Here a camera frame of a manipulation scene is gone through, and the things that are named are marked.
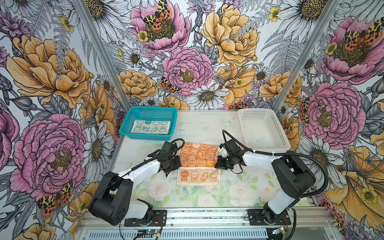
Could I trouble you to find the aluminium corner post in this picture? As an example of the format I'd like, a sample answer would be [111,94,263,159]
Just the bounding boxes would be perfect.
[273,0,341,113]
[74,1,131,113]

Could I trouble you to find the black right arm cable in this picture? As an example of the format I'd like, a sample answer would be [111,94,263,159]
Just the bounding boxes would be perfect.
[221,129,329,240]

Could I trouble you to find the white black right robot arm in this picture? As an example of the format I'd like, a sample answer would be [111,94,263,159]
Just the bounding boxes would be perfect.
[215,140,316,225]

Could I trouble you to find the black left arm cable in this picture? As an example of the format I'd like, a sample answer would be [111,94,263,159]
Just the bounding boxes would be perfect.
[98,137,186,240]

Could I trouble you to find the cream towel blue swirls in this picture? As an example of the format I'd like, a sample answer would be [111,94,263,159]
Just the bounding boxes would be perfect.
[130,120,171,135]

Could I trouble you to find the white plastic laundry basket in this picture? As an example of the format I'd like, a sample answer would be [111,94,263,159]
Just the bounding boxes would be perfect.
[238,108,291,153]

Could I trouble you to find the aluminium corner post right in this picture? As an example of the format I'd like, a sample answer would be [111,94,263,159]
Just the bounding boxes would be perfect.
[273,0,341,113]

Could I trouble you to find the aluminium corner post left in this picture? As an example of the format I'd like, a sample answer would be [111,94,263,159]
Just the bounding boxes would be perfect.
[74,1,131,113]

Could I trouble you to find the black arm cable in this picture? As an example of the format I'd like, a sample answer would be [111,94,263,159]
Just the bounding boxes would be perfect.
[221,129,329,240]
[98,137,186,240]

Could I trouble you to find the aluminium front rail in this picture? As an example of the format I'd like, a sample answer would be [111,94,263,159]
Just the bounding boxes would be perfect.
[76,207,342,240]

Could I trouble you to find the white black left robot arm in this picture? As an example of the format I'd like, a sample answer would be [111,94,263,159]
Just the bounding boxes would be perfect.
[88,139,185,226]

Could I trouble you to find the teal plastic basket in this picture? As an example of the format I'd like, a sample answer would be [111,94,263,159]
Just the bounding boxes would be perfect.
[119,106,178,141]

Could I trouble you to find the orange and white towel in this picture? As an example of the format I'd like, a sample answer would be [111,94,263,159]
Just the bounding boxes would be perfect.
[177,143,221,186]

